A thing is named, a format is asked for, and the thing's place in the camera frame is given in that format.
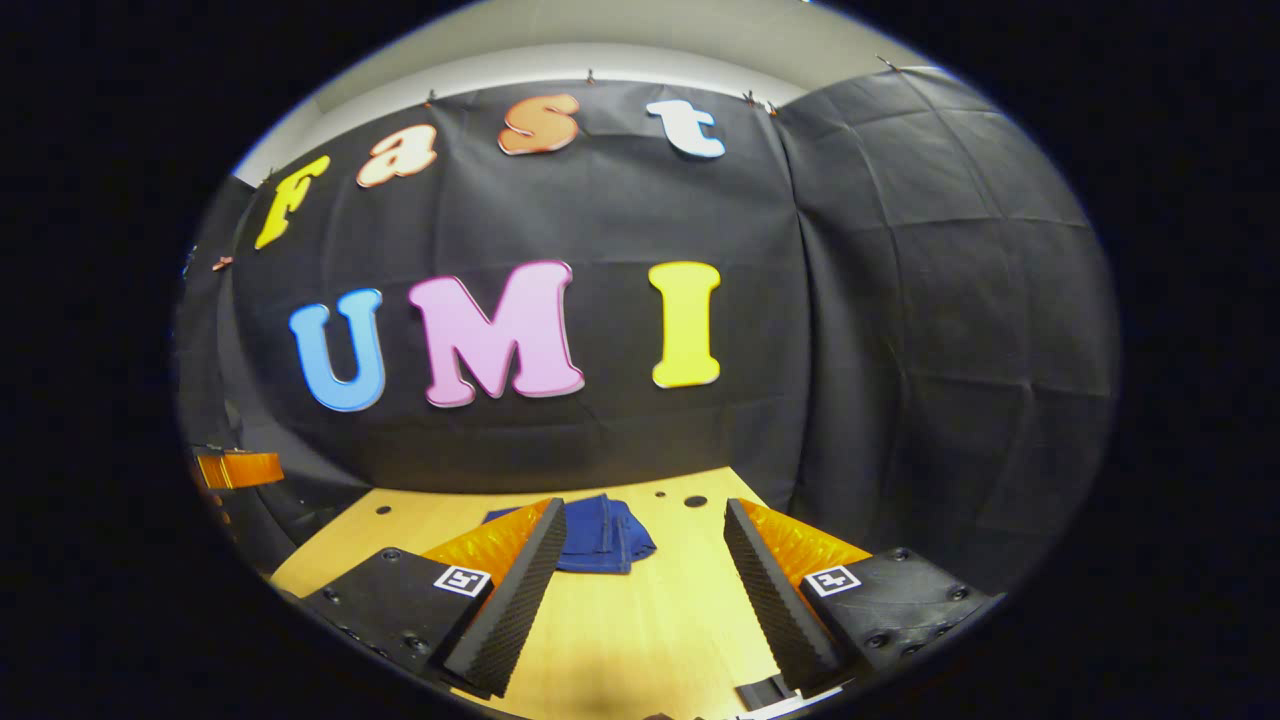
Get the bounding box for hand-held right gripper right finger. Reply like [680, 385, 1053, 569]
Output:
[722, 497, 1001, 696]

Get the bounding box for blue jeans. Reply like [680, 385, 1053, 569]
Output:
[483, 494, 658, 575]

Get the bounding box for black backdrop cloth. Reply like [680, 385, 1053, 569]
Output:
[175, 65, 1119, 591]

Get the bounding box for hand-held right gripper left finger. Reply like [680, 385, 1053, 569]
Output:
[300, 497, 568, 701]

